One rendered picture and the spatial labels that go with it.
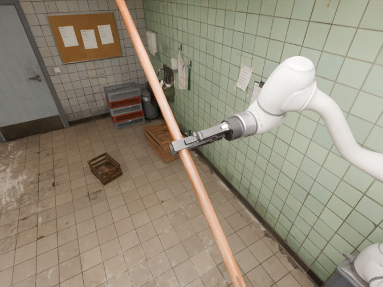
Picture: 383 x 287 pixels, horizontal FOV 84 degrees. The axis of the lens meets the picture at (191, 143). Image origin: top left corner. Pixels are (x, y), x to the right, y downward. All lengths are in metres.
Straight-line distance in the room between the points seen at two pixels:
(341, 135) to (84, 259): 2.53
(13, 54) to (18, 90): 0.58
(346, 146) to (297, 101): 0.26
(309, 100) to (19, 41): 4.21
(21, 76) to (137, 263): 3.47
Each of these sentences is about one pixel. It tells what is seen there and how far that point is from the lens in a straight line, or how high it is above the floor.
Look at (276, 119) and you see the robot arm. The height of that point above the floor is 1.93.
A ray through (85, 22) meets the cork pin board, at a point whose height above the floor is 1.79.
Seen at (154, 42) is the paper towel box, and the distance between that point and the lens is 4.11.
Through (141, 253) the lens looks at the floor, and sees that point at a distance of 2.59.
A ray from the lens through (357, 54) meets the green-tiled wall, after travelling 1.62.
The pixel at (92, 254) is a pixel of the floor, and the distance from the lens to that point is 2.74.
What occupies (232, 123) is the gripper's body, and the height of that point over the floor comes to 1.93.
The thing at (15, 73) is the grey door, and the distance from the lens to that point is 4.57.
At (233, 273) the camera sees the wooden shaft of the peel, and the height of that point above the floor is 1.68.
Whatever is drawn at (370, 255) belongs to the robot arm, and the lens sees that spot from 1.48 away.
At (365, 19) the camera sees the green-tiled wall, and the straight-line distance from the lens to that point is 1.61.
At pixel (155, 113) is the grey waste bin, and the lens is 4.56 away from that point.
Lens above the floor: 2.28
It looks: 37 degrees down
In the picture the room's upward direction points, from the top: straight up
